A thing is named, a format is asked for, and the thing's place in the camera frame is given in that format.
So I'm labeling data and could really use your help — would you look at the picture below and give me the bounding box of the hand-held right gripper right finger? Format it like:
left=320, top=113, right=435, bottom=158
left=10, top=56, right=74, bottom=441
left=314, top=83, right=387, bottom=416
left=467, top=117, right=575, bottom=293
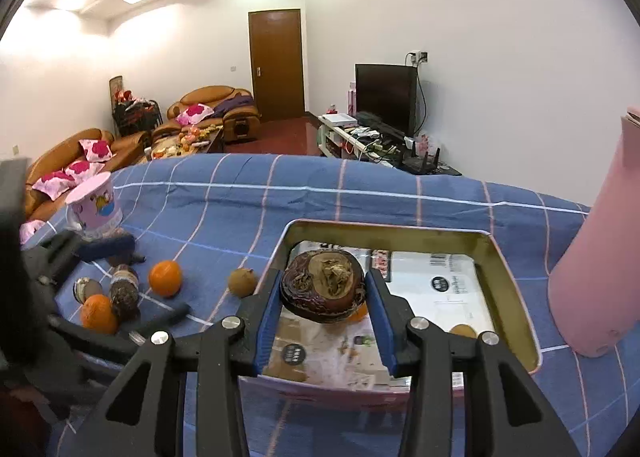
left=364, top=269, right=581, bottom=457

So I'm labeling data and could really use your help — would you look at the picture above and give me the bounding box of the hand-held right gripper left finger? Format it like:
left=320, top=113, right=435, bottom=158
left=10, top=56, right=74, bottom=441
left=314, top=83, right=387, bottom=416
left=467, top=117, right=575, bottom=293
left=62, top=267, right=282, bottom=457

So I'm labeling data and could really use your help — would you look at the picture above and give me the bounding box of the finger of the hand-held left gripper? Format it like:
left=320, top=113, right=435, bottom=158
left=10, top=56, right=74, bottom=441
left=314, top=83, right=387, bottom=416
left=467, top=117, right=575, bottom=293
left=47, top=304, right=192, bottom=363
left=22, top=231, right=146, bottom=288

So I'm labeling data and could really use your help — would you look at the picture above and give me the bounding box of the dark chocolate muffin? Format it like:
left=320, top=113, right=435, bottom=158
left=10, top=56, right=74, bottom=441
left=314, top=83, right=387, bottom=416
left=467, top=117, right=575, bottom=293
left=109, top=264, right=141, bottom=322

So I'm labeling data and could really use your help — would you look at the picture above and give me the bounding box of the brown marbled bun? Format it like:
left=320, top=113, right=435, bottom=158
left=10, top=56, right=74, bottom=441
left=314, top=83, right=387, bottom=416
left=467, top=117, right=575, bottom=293
left=279, top=247, right=367, bottom=324

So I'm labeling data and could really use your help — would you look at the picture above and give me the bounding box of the rectangular metal tin tray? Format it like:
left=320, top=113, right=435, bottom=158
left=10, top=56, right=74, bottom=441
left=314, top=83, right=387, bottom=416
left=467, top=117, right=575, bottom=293
left=239, top=219, right=542, bottom=410

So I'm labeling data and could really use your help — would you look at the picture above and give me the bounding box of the pink cartoon mug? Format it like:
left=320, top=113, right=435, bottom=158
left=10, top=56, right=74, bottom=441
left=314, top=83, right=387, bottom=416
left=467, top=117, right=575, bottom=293
left=65, top=172, right=125, bottom=240

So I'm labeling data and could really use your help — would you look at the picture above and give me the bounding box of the pink cloth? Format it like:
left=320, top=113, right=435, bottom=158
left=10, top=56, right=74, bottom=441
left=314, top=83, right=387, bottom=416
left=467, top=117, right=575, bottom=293
left=19, top=219, right=48, bottom=245

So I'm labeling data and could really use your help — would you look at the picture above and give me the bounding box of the pink flower pillow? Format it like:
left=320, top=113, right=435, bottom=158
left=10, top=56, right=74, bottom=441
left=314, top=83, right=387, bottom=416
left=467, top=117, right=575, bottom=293
left=79, top=138, right=113, bottom=162
left=175, top=104, right=215, bottom=126
left=65, top=161, right=108, bottom=182
left=32, top=172, right=76, bottom=200

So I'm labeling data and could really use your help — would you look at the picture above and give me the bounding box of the brown leather sofa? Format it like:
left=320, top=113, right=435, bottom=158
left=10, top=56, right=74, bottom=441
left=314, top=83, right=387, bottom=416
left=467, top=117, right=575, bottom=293
left=22, top=128, right=151, bottom=222

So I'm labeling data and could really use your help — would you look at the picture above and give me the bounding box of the blue plaid bedsheet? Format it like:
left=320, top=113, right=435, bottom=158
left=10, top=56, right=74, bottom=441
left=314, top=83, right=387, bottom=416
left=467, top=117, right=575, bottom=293
left=30, top=153, right=640, bottom=457

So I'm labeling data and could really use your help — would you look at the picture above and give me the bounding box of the cluttered coffee table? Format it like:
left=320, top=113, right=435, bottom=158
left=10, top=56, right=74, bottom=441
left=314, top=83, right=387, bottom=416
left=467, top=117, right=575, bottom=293
left=145, top=124, right=226, bottom=162

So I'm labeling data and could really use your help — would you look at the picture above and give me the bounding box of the black rack with clutter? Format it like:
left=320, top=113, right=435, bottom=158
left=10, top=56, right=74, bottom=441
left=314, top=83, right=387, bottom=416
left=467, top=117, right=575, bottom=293
left=112, top=89, right=162, bottom=138

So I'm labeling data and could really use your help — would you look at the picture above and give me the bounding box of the black router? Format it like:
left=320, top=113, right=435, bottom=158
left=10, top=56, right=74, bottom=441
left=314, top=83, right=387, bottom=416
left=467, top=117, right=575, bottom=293
left=402, top=147, right=443, bottom=175

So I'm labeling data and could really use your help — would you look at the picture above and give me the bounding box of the brown leather armchair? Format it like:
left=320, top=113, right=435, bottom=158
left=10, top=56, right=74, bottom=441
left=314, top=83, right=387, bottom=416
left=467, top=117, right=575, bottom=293
left=166, top=85, right=261, bottom=144

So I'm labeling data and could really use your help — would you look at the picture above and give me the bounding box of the white television stand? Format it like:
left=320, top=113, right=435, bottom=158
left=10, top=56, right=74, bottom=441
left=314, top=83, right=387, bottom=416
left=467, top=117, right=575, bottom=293
left=317, top=114, right=463, bottom=178

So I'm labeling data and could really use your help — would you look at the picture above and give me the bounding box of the purple blanket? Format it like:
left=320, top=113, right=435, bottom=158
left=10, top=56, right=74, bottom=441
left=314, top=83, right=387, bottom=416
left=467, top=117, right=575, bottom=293
left=212, top=94, right=253, bottom=118

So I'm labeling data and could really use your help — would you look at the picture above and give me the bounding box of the pink kettle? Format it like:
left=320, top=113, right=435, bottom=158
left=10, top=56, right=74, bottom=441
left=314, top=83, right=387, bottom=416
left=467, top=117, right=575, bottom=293
left=547, top=107, right=640, bottom=358

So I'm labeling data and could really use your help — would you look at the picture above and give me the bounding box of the black television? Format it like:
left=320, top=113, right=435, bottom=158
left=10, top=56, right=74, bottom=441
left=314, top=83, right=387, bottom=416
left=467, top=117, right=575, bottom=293
left=355, top=63, right=418, bottom=138

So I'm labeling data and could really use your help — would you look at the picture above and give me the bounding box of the brown wooden door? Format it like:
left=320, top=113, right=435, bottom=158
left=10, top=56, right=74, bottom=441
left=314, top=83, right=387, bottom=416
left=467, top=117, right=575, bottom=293
left=248, top=9, right=306, bottom=122

